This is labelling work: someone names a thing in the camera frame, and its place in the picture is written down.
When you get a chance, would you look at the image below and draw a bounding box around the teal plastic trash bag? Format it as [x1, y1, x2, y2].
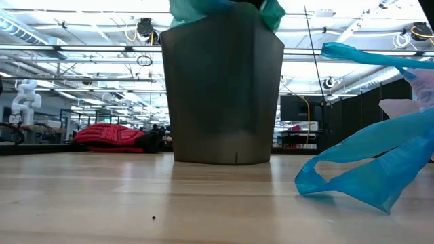
[168, 0, 287, 34]

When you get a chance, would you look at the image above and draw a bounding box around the grey plastic trash bin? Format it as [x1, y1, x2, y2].
[159, 1, 285, 166]

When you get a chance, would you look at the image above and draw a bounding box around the blue plastic bag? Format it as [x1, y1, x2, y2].
[294, 41, 434, 216]

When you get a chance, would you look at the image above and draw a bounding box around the black monitor screen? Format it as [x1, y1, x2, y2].
[280, 95, 325, 122]

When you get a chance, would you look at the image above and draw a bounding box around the ceiling light strip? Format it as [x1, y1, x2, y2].
[0, 45, 434, 57]

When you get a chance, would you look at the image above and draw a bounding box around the red and black work glove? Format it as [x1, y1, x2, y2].
[72, 123, 163, 155]

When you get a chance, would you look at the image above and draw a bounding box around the thin black hanging cable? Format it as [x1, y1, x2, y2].
[303, 5, 327, 102]

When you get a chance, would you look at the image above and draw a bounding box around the yellow hanging cable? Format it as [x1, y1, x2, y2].
[298, 95, 311, 146]

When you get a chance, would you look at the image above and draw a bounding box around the black hanging cable loop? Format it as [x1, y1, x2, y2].
[136, 55, 153, 68]

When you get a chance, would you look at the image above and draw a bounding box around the silver ventilation duct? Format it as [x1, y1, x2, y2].
[330, 56, 434, 95]
[0, 15, 68, 61]

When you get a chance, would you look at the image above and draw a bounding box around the black partition wall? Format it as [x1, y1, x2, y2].
[323, 78, 413, 153]

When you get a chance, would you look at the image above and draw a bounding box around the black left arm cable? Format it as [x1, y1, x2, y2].
[0, 121, 26, 146]

